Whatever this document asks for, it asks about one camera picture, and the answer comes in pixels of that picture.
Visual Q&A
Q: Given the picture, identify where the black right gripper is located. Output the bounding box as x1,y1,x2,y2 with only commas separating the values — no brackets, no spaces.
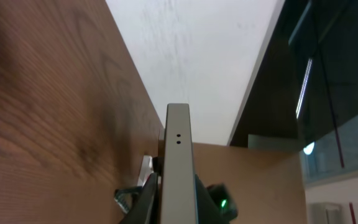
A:
118,172,238,224

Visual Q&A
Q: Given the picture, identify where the Galaxy S25 Ultra smartphone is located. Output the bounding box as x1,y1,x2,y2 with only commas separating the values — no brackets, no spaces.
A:
160,103,198,224

